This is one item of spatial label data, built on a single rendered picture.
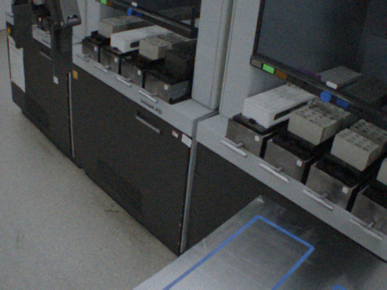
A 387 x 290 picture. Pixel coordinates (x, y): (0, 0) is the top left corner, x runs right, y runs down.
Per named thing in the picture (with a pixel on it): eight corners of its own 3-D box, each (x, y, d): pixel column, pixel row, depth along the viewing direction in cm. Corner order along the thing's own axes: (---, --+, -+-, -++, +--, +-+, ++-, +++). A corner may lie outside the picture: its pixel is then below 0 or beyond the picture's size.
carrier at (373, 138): (380, 159, 119) (386, 141, 116) (377, 161, 118) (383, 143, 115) (347, 141, 126) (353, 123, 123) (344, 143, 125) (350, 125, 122)
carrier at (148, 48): (162, 61, 163) (162, 46, 159) (157, 62, 161) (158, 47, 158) (142, 52, 169) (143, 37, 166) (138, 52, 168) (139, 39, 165)
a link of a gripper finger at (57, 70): (70, 22, 55) (72, 23, 55) (70, 70, 59) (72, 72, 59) (50, 26, 53) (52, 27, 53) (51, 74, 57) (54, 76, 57)
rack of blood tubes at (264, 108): (295, 95, 153) (298, 79, 150) (318, 107, 147) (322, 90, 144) (240, 117, 135) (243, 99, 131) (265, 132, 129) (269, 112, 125)
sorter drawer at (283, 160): (365, 105, 171) (370, 85, 166) (393, 119, 163) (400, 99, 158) (253, 166, 125) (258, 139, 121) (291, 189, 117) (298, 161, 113)
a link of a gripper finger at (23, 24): (14, 7, 61) (12, 6, 61) (16, 49, 64) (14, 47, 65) (32, 3, 63) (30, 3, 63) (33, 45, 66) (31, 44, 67)
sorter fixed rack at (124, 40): (165, 36, 193) (166, 23, 190) (180, 43, 188) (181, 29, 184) (110, 48, 175) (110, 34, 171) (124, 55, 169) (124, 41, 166)
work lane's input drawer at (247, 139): (334, 90, 180) (338, 70, 175) (362, 103, 172) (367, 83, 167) (214, 142, 134) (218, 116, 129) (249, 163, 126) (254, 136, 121)
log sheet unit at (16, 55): (11, 81, 266) (7, 29, 247) (27, 96, 251) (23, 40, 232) (7, 82, 265) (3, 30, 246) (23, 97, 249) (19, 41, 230)
